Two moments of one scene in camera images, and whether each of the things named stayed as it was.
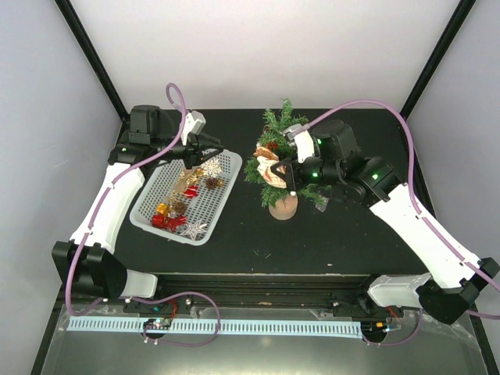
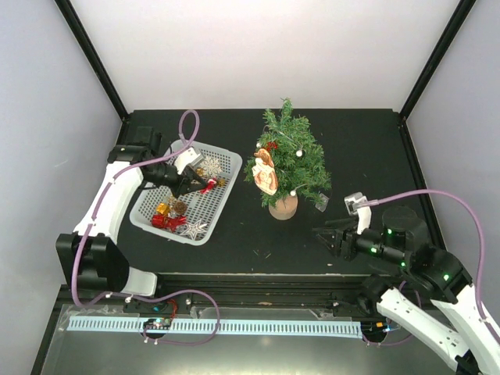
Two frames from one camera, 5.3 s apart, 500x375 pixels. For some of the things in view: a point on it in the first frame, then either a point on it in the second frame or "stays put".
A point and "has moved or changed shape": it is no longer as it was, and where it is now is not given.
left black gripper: (194, 149) to (185, 186)
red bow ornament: (173, 222) stays put
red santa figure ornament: (191, 191) has moved or changed shape
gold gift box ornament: (162, 208) stays put
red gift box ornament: (158, 220) stays put
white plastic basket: (185, 204) stays put
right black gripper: (291, 176) to (338, 236)
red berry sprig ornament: (272, 145) stays put
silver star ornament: (194, 230) stays put
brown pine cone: (180, 207) stays put
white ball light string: (264, 164) to (322, 201)
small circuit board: (157, 323) stays put
